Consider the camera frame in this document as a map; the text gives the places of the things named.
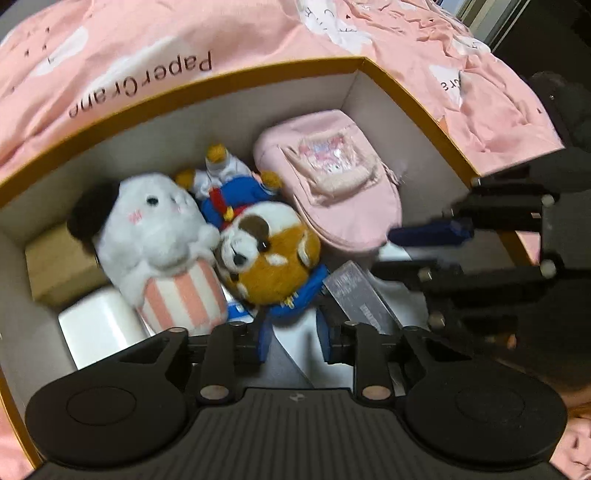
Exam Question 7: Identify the pink mini backpack pouch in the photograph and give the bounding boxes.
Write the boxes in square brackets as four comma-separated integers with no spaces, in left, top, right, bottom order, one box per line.
[253,109,402,255]

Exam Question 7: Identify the dark printed card box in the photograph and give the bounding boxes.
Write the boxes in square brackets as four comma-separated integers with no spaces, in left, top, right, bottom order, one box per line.
[324,260,402,335]

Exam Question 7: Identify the white rectangular box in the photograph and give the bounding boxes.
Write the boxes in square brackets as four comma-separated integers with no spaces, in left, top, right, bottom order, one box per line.
[58,286,148,369]

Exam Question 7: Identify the white seal plush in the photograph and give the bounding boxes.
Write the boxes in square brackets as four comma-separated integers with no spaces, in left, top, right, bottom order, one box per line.
[67,173,228,335]

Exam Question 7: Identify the duck sailor plush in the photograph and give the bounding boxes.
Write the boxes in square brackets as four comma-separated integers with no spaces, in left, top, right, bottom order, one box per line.
[174,144,283,231]

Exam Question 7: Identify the orange cardboard box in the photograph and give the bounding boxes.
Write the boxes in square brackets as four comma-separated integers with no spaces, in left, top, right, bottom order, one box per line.
[1,57,481,467]

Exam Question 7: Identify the pink bed duvet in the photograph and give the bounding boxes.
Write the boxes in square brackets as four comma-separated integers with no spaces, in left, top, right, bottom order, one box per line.
[0,0,591,480]

